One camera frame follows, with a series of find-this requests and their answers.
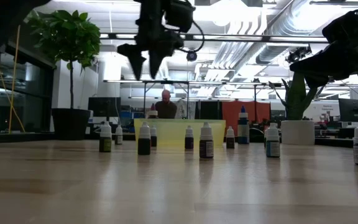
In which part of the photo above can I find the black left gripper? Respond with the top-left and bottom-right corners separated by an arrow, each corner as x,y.
117,0 -> 185,81

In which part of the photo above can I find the black track light cluster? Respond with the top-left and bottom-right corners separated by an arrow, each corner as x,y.
285,45 -> 313,64

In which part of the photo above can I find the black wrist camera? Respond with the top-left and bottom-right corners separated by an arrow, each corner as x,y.
165,0 -> 196,34
321,5 -> 358,44

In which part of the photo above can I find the white cloth panel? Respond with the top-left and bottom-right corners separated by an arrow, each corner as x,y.
175,99 -> 188,119

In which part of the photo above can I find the green snake plant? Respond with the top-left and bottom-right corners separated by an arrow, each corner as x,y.
268,71 -> 326,121

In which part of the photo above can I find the black computer monitor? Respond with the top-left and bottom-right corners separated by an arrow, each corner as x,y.
88,96 -> 122,118
338,98 -> 358,123

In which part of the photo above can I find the orange partition panel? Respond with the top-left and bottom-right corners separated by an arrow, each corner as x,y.
221,100 -> 272,128

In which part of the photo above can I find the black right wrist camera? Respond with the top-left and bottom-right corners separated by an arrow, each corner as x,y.
321,5 -> 358,44

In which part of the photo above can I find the black overhead light beam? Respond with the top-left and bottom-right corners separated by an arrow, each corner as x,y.
99,32 -> 329,44

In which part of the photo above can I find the small purple food coloring bottle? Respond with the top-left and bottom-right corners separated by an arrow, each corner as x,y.
199,121 -> 214,160

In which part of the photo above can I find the black round plant pot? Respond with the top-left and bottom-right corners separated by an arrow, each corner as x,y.
51,108 -> 91,141

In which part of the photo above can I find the yellow extension cable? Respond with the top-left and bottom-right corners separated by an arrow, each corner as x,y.
0,24 -> 26,134

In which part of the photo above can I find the green leafy potted tree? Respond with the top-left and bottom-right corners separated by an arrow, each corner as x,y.
26,9 -> 101,110

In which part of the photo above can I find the black background workstation frame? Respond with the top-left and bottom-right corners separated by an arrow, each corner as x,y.
104,80 -> 284,121

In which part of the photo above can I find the black partition panel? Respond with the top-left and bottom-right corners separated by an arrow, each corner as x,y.
194,100 -> 223,121

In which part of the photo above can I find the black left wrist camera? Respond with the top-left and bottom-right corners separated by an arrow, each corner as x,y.
165,0 -> 196,34

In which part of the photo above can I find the small blue food coloring bottle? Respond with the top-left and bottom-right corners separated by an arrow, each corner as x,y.
265,122 -> 282,158

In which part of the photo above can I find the small dark food coloring bottle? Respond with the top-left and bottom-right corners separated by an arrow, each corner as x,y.
114,124 -> 124,146
150,125 -> 158,148
137,121 -> 152,156
185,125 -> 195,151

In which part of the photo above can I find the white round plant pot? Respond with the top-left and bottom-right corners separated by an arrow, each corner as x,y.
280,119 -> 316,146

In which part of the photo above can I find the person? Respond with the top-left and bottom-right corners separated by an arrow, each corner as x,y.
154,89 -> 178,119

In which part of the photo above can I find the small brown food coloring bottle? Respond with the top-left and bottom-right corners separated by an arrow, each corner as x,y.
226,126 -> 236,149

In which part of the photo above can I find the small green food coloring bottle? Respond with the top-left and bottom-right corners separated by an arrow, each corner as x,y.
99,121 -> 112,153

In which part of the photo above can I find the large blue food coloring bottle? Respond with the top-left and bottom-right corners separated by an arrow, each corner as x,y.
237,106 -> 250,145

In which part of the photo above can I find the yellow translucent plastic bin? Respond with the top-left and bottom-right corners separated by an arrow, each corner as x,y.
134,118 -> 227,149

